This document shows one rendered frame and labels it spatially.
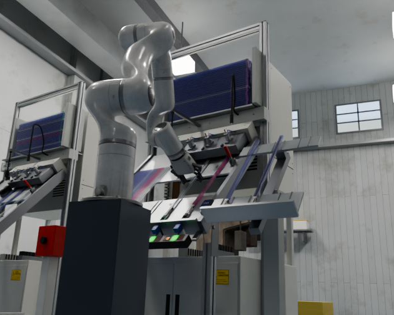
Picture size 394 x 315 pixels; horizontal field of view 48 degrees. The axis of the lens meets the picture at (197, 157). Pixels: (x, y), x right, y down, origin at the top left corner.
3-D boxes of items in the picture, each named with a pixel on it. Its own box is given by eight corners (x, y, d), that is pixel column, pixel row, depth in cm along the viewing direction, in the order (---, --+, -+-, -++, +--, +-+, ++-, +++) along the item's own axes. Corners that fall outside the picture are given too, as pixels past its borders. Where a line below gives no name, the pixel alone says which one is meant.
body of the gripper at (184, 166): (188, 146, 199) (199, 165, 204) (170, 149, 204) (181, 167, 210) (182, 157, 194) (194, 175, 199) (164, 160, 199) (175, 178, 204)
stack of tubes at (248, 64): (248, 104, 227) (248, 57, 235) (168, 122, 255) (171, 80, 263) (259, 113, 237) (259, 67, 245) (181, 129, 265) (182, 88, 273)
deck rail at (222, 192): (206, 234, 172) (201, 220, 170) (202, 234, 173) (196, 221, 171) (262, 145, 226) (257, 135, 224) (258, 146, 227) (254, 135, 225)
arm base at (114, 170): (121, 197, 124) (127, 135, 130) (66, 201, 131) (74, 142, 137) (153, 210, 141) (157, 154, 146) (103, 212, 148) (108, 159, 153)
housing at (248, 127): (256, 152, 225) (247, 127, 219) (177, 164, 251) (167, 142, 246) (261, 144, 231) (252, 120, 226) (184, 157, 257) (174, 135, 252)
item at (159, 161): (236, 180, 202) (232, 171, 200) (127, 194, 237) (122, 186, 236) (258, 146, 227) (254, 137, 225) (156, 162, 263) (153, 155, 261)
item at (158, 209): (201, 227, 173) (197, 220, 172) (82, 234, 208) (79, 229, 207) (219, 199, 187) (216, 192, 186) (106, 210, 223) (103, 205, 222)
